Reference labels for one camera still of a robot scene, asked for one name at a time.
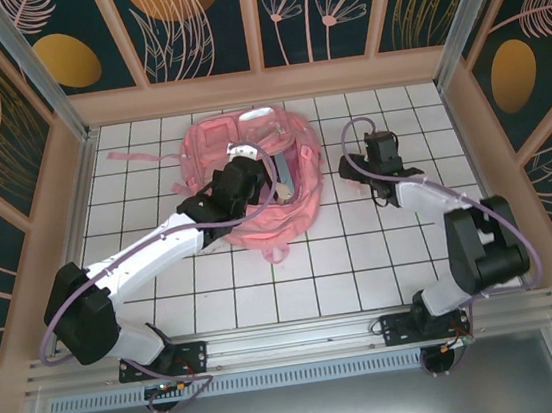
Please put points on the pink school backpack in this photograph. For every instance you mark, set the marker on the pink school backpack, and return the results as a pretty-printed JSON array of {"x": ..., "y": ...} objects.
[{"x": 283, "y": 226}]

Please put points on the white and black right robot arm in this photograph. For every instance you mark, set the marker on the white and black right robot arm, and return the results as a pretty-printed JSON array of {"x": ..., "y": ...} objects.
[{"x": 431, "y": 197}]

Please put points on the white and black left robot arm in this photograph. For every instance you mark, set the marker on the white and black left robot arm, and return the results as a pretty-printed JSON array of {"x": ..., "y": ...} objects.
[{"x": 150, "y": 252}]

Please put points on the small circuit board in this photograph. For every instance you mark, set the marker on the small circuit board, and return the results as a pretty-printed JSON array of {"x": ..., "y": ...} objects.
[{"x": 164, "y": 387}]

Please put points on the aluminium mounting rail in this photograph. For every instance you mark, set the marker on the aluminium mounting rail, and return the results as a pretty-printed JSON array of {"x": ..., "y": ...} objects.
[{"x": 292, "y": 338}]

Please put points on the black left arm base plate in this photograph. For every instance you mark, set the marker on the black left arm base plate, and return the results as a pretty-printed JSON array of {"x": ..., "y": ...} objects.
[{"x": 193, "y": 355}]

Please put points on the aluminium frame post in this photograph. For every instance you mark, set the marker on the aluminium frame post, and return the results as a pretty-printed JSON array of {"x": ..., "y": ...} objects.
[
  {"x": 473, "y": 6},
  {"x": 32, "y": 70}
]

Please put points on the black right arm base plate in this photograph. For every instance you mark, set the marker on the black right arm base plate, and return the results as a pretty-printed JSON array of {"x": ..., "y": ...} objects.
[{"x": 394, "y": 330}]

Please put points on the aluminium side rail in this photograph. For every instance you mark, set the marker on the aluminium side rail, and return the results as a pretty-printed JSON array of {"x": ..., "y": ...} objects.
[{"x": 65, "y": 333}]

